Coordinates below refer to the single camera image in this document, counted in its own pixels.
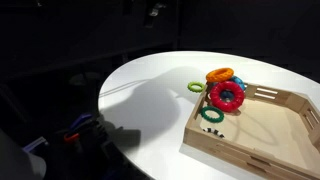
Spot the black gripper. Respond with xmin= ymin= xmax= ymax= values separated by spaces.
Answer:
xmin=144 ymin=1 xmax=168 ymax=29

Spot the red toy ring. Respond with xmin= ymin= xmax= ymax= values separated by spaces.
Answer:
xmin=209 ymin=80 xmax=246 ymax=113

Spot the blue toy ring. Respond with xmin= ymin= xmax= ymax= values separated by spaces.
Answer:
xmin=229 ymin=75 xmax=247 ymax=92

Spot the blue purple plastic object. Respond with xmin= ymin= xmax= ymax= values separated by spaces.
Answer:
xmin=69 ymin=113 xmax=94 ymax=132

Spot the black white striped ring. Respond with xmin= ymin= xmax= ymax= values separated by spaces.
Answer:
xmin=202 ymin=127 xmax=226 ymax=139

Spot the orange toy ring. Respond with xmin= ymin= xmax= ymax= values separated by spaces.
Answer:
xmin=205 ymin=67 xmax=235 ymax=84

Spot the dark green toy ring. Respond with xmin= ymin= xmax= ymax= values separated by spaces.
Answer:
xmin=200 ymin=105 xmax=225 ymax=124

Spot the orange clamp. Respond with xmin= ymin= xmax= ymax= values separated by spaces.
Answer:
xmin=63 ymin=132 xmax=81 ymax=144

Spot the light green toy ring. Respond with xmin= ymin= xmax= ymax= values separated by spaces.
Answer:
xmin=186 ymin=81 xmax=206 ymax=94

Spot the wooden tray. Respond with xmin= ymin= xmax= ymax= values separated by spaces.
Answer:
xmin=182 ymin=82 xmax=320 ymax=180

